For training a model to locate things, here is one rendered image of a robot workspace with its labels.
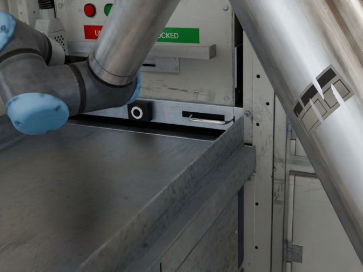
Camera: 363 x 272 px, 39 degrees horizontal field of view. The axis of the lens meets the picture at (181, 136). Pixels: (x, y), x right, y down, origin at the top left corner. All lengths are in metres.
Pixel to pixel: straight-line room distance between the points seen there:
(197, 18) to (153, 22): 0.45
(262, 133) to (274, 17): 0.85
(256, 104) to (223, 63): 0.13
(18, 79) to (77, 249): 0.28
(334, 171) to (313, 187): 0.85
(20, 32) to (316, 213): 0.72
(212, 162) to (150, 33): 0.34
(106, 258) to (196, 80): 0.63
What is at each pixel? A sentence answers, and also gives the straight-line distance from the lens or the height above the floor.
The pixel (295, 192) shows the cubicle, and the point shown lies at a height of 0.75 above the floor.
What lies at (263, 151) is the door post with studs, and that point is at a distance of 1.18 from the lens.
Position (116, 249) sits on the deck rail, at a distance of 0.73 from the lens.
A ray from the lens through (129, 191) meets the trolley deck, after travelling 0.99.
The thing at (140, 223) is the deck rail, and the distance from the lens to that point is 0.78.
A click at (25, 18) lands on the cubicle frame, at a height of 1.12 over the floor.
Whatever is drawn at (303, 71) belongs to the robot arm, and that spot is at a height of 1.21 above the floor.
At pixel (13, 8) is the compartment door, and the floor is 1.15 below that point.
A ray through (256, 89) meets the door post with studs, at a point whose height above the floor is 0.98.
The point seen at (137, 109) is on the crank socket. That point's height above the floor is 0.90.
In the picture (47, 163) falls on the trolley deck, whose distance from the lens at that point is 1.17.
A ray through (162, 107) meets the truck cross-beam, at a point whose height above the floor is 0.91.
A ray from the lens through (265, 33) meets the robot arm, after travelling 0.33.
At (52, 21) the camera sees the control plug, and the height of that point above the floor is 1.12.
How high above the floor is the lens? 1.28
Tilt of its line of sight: 20 degrees down
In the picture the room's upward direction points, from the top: 3 degrees counter-clockwise
